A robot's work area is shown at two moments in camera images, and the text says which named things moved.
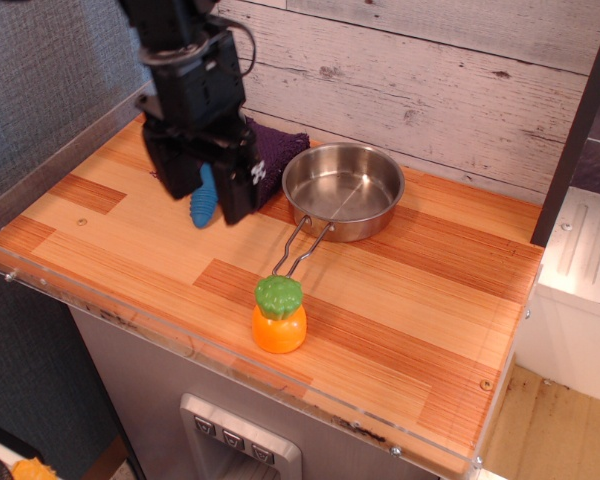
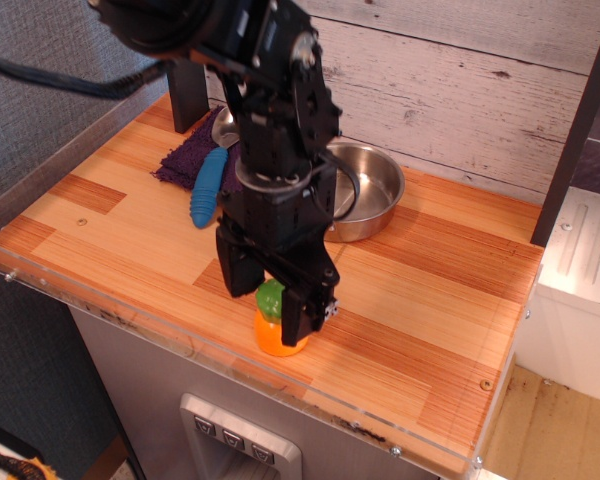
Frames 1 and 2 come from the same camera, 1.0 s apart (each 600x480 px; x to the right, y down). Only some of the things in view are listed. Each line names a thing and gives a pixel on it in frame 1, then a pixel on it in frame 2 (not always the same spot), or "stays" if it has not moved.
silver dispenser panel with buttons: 224,446 stays
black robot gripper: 197,97 -> 274,222
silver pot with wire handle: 351,188 stays
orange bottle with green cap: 279,324 stays
